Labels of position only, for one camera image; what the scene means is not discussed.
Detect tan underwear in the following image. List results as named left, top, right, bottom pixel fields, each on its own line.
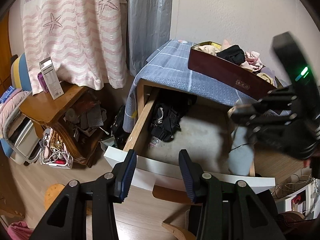
left=256, top=72, right=277, bottom=85

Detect light blue underwear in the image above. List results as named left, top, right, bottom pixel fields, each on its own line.
left=229, top=125, right=255, bottom=177

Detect beige underwear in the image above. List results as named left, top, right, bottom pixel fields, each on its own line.
left=195, top=44, right=222, bottom=57

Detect wooden wardrobe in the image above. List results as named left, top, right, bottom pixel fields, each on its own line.
left=0, top=12, right=13, bottom=90

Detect pink cloth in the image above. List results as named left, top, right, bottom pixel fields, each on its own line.
left=7, top=221, right=34, bottom=240

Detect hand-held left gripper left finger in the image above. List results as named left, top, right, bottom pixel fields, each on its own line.
left=30, top=149, right=137, bottom=240

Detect black folded underwear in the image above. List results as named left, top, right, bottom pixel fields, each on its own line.
left=216, top=44, right=247, bottom=65

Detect pink cushion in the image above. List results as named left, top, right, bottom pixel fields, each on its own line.
left=0, top=89, right=33, bottom=140

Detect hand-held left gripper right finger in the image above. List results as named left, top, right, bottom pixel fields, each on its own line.
left=178, top=149, right=285, bottom=240

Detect pink starfish curtain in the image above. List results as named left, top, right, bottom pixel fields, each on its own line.
left=21, top=0, right=128, bottom=95

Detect round wooden stool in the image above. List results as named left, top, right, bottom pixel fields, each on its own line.
left=44, top=184, right=67, bottom=212

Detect blue pleated item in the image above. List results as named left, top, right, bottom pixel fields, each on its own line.
left=0, top=86, right=15, bottom=104

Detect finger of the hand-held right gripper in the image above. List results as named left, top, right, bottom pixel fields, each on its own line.
left=244, top=116, right=315, bottom=159
left=227, top=86, right=299, bottom=127

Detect grey cloth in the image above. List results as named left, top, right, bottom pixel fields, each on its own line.
left=64, top=104, right=108, bottom=135

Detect black lace underwear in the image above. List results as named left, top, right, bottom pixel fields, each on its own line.
left=147, top=90, right=198, bottom=143

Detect black bag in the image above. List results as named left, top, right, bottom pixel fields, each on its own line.
left=110, top=105, right=130, bottom=145

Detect white wire basket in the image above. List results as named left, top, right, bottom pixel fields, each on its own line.
left=39, top=127, right=74, bottom=169

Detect peach pink underwear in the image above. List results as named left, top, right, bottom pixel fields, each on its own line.
left=221, top=39, right=237, bottom=52

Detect tangled cables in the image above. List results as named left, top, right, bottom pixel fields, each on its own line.
left=272, top=172, right=317, bottom=200

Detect silver curtain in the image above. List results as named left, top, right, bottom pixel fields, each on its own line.
left=125, top=0, right=174, bottom=78

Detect blue patterned table cover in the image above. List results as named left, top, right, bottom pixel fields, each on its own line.
left=124, top=39, right=290, bottom=133

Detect wooden side table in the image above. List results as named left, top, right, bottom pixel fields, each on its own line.
left=19, top=81, right=113, bottom=168

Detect wooden drawer with white front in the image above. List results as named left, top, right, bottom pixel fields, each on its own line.
left=104, top=84, right=277, bottom=193

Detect maroon box with gold interior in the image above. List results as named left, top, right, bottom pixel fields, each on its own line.
left=187, top=41, right=278, bottom=98

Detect purple packet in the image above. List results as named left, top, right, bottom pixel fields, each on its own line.
left=37, top=72, right=49, bottom=92

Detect white carton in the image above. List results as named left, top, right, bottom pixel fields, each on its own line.
left=39, top=57, right=63, bottom=100

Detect light pink underwear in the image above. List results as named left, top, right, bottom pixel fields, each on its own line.
left=241, top=51, right=264, bottom=72

